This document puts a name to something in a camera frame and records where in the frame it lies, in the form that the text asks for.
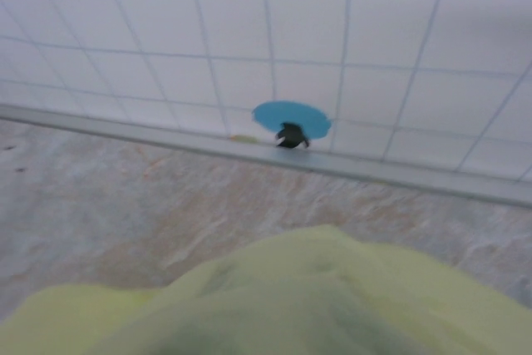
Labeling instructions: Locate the blue circle dolphin sticker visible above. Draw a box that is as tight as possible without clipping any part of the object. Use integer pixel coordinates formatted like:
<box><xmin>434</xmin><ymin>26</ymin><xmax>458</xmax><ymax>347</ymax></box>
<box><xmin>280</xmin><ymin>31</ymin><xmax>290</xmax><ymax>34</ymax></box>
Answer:
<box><xmin>251</xmin><ymin>100</ymin><xmax>333</xmax><ymax>150</ymax></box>

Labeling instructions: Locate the aluminium frame bar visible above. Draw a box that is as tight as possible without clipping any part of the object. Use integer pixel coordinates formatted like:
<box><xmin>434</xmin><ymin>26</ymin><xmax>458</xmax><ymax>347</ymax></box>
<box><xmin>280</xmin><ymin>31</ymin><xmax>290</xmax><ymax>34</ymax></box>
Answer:
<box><xmin>0</xmin><ymin>103</ymin><xmax>532</xmax><ymax>210</ymax></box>

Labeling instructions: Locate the yellow translucent plastic bag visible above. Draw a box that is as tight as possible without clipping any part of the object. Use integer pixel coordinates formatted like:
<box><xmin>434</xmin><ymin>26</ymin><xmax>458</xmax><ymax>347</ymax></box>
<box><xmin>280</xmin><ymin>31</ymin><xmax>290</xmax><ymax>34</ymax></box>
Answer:
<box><xmin>0</xmin><ymin>224</ymin><xmax>532</xmax><ymax>355</ymax></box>

